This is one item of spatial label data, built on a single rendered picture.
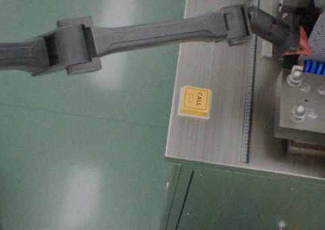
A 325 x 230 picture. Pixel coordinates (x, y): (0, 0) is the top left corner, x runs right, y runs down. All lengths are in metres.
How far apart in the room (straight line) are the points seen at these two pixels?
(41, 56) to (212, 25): 0.38
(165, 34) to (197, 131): 0.37
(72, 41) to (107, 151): 1.35
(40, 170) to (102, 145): 0.27
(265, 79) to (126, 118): 1.02
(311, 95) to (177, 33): 0.40
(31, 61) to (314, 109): 0.68
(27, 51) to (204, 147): 0.56
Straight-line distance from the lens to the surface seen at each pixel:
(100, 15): 2.86
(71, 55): 1.21
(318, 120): 1.51
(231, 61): 1.70
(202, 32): 1.34
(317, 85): 1.56
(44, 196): 2.47
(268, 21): 1.45
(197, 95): 1.60
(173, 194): 1.78
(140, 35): 1.27
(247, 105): 1.64
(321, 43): 1.53
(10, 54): 1.19
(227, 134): 1.59
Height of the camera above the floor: 2.31
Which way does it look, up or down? 63 degrees down
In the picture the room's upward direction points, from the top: 8 degrees clockwise
